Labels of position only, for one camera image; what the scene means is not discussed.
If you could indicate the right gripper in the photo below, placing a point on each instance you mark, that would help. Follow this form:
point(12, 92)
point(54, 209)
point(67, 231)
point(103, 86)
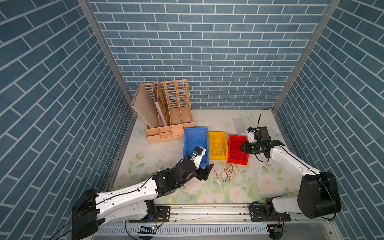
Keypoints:
point(244, 149)

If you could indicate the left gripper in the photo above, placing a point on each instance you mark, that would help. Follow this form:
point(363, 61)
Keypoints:
point(205, 173)

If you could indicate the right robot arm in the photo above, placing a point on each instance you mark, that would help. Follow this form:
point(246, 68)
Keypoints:
point(318, 193)

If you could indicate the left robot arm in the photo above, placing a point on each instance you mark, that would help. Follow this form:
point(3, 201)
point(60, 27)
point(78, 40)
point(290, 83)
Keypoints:
point(93, 211)

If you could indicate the red plastic bin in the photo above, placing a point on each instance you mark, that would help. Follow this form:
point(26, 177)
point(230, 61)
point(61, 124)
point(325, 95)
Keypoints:
point(235, 154)

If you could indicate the yellow plastic bin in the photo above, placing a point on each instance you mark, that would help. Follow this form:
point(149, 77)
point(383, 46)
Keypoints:
point(218, 146)

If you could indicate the blue plastic bin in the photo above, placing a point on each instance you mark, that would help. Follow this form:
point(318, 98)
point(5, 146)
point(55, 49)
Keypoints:
point(197, 137)

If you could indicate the pink framed printed board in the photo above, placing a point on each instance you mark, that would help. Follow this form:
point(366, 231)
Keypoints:
point(160, 105)

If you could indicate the peach desk file organizer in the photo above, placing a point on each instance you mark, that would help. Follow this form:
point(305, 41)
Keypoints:
point(174, 97)

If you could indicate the small green circuit board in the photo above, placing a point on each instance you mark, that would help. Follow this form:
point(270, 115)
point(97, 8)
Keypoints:
point(275, 230)

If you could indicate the beige folder board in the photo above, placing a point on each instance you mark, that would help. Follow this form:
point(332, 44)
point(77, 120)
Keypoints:
point(144, 106)

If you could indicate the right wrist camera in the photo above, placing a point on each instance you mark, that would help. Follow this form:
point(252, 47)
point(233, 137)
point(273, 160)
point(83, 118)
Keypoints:
point(252, 135)

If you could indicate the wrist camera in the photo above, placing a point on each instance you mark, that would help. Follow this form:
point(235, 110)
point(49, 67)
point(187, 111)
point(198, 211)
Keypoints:
point(198, 154)
point(252, 135)

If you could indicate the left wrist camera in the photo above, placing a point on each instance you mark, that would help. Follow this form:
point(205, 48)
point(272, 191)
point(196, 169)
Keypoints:
point(198, 154)

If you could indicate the aluminium mounting rail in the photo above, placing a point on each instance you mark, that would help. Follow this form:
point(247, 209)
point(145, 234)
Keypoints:
point(214, 222)

